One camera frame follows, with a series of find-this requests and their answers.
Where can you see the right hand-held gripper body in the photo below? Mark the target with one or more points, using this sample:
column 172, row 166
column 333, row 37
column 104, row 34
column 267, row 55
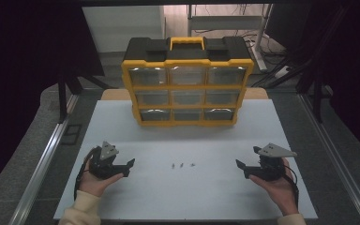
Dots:
column 270, row 168

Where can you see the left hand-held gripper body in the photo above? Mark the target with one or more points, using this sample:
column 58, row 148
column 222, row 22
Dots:
column 104, row 165

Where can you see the clear plastic organizer drawer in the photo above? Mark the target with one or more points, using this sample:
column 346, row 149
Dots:
column 187, row 97

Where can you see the yellow black parts organizer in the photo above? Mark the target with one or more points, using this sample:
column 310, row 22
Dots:
column 231, row 50

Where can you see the person's left hand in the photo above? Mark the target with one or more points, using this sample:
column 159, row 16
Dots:
column 93, row 186

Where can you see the person's right hand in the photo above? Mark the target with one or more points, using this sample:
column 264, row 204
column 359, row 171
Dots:
column 281, row 193

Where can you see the black metal stand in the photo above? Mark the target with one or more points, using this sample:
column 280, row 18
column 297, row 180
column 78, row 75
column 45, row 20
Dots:
column 62, row 100
column 318, row 100

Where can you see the grid of clear drawers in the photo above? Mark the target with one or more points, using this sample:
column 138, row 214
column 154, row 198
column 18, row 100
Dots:
column 148, row 76

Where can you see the white power strip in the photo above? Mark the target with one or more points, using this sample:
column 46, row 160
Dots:
column 282, row 72

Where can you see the dark curtain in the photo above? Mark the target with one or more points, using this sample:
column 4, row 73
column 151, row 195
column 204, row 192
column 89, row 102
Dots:
column 353, row 78
column 18, row 78

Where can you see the aluminium rail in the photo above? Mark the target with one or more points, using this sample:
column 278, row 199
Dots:
column 43, row 162
column 340, row 162

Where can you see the white metal desk frame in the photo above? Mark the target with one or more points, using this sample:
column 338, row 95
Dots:
column 225, row 22

